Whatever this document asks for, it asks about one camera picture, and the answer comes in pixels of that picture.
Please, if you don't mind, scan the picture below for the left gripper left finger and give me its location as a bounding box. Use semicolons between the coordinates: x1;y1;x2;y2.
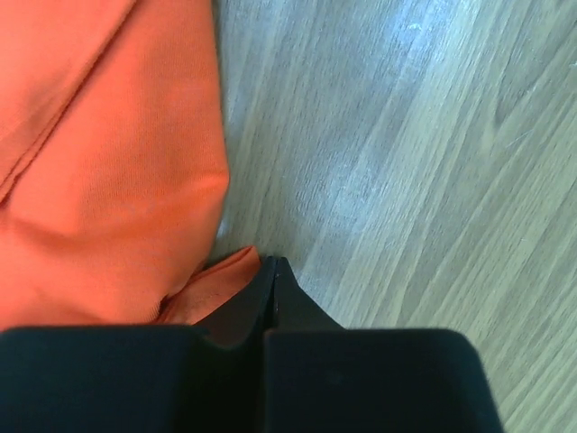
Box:
1;259;275;432

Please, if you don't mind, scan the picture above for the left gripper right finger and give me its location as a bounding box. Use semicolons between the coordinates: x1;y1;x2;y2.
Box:
263;258;501;432

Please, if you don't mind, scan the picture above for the orange t shirt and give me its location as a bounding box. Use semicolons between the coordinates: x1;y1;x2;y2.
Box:
1;1;261;329

